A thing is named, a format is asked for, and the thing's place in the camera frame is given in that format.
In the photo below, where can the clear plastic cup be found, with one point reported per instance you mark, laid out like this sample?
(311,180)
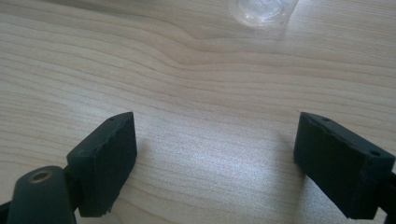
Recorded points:
(261,12)

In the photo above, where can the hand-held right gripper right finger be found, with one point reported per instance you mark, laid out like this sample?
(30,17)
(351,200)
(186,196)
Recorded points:
(339,168)

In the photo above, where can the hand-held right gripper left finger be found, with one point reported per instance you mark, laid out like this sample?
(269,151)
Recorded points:
(102,161)

